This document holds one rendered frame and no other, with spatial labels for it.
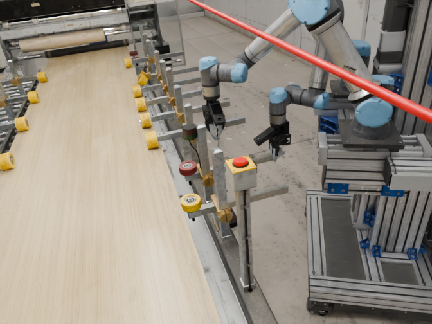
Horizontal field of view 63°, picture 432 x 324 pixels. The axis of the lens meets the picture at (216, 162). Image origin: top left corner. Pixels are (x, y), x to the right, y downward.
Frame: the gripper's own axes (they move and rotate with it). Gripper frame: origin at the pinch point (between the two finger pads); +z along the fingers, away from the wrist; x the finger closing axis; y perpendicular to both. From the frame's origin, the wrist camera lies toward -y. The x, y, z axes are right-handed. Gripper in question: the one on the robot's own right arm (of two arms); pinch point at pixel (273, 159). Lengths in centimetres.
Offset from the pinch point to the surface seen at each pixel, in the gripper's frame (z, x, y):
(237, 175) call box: -38, -58, -37
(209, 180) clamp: -3.1, -8.4, -34.9
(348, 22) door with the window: 8, 264, 221
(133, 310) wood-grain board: -8, -67, -73
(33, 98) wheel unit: -12, 123, -124
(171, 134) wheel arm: -13, 24, -44
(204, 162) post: -10.9, -5.7, -35.6
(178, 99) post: -22, 44, -35
